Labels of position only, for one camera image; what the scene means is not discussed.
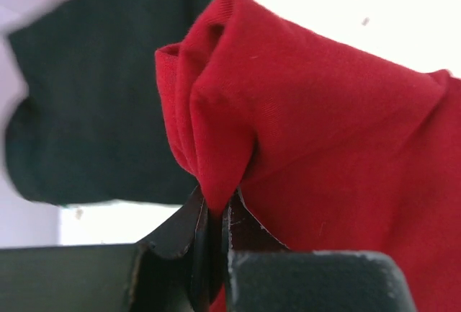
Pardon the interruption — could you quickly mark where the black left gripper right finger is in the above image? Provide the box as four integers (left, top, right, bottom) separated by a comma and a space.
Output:
222, 190, 416, 312

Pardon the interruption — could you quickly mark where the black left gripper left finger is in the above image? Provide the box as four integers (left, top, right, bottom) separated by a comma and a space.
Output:
1, 189, 209, 312

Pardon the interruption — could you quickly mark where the red t shirt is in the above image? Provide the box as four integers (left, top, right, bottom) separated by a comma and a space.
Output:
155, 0, 460, 311

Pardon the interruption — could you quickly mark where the folded black t shirt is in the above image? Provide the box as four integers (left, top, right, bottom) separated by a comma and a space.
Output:
5, 0, 210, 205

